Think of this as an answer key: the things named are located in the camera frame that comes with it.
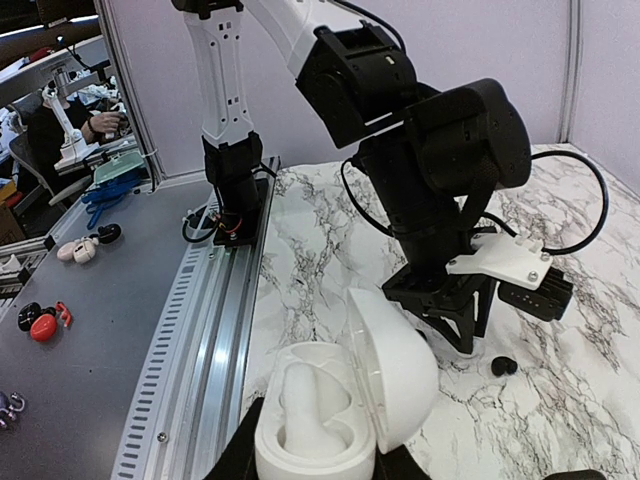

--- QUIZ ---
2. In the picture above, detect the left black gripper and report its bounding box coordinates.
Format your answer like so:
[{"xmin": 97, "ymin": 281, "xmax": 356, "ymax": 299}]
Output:
[{"xmin": 353, "ymin": 78, "xmax": 531, "ymax": 355}]

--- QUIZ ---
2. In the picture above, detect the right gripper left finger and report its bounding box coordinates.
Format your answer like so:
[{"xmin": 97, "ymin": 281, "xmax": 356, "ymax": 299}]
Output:
[{"xmin": 204, "ymin": 397, "xmax": 264, "ymax": 480}]

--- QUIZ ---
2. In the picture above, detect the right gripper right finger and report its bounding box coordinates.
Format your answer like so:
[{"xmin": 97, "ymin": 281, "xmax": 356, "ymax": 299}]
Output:
[{"xmin": 374, "ymin": 445, "xmax": 430, "ymax": 480}]

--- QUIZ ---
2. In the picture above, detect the white earbud charging case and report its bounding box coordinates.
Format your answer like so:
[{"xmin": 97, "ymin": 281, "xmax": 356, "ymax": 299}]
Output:
[{"xmin": 254, "ymin": 288, "xmax": 439, "ymax": 479}]

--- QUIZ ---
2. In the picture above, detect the white earbud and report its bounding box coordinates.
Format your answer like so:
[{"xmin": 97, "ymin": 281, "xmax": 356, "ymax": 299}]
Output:
[{"xmin": 280, "ymin": 363, "xmax": 351, "ymax": 459}]

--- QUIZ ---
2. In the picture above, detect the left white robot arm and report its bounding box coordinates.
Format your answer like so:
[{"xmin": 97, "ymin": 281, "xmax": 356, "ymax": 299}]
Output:
[{"xmin": 175, "ymin": 1, "xmax": 531, "ymax": 354}]

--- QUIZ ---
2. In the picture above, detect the purple earbud case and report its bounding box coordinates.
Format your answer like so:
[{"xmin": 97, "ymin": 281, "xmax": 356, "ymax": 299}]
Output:
[{"xmin": 0, "ymin": 391, "xmax": 26, "ymax": 430}]

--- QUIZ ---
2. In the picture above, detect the red earbud case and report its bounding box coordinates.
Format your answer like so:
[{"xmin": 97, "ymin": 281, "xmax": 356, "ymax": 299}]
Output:
[{"xmin": 30, "ymin": 301, "xmax": 73, "ymax": 343}]

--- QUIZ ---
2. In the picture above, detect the black glossy earbud case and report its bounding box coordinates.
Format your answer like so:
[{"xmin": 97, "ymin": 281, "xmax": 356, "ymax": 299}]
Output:
[{"xmin": 17, "ymin": 302, "xmax": 42, "ymax": 332}]

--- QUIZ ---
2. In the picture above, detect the dark earbud case far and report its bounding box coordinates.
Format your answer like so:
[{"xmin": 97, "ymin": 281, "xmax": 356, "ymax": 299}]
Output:
[{"xmin": 97, "ymin": 223, "xmax": 122, "ymax": 245}]

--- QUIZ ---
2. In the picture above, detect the black earbud upper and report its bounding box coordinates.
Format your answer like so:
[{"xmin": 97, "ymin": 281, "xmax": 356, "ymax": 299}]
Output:
[{"xmin": 491, "ymin": 356, "xmax": 518, "ymax": 377}]

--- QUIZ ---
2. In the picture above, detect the blue plastic tool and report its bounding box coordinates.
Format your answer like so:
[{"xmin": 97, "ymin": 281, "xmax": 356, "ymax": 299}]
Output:
[{"xmin": 81, "ymin": 179, "xmax": 140, "ymax": 230}]

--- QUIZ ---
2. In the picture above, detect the person at desk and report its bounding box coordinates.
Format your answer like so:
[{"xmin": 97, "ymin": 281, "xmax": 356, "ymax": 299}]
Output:
[{"xmin": 27, "ymin": 98, "xmax": 128, "ymax": 194}]

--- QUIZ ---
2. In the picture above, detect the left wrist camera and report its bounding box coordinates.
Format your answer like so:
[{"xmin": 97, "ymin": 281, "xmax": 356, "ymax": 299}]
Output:
[{"xmin": 446, "ymin": 233, "xmax": 573, "ymax": 322}]

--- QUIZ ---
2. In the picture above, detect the aluminium front rail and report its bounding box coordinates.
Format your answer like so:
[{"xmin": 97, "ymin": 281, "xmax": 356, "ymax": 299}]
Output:
[{"xmin": 111, "ymin": 157, "xmax": 280, "ymax": 479}]

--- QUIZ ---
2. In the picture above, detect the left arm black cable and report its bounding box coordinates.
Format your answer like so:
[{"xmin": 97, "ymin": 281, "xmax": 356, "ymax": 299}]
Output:
[{"xmin": 339, "ymin": 149, "xmax": 611, "ymax": 256}]

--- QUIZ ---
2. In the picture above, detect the right aluminium corner post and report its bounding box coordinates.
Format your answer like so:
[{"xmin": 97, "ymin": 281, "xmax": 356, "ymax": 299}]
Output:
[{"xmin": 555, "ymin": 0, "xmax": 585, "ymax": 143}]

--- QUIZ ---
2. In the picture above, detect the aluminium corner post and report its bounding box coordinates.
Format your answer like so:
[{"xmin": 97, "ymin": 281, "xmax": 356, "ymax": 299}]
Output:
[
  {"xmin": 94, "ymin": 0, "xmax": 163, "ymax": 193},
  {"xmin": 555, "ymin": 0, "xmax": 585, "ymax": 143}
]

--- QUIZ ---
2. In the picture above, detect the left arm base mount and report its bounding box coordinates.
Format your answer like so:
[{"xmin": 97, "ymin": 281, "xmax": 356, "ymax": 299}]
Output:
[{"xmin": 182, "ymin": 131, "xmax": 275, "ymax": 247}]

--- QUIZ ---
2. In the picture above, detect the left aluminium corner post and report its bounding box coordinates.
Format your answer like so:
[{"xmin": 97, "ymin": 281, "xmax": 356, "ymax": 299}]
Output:
[{"xmin": 94, "ymin": 0, "xmax": 163, "ymax": 193}]

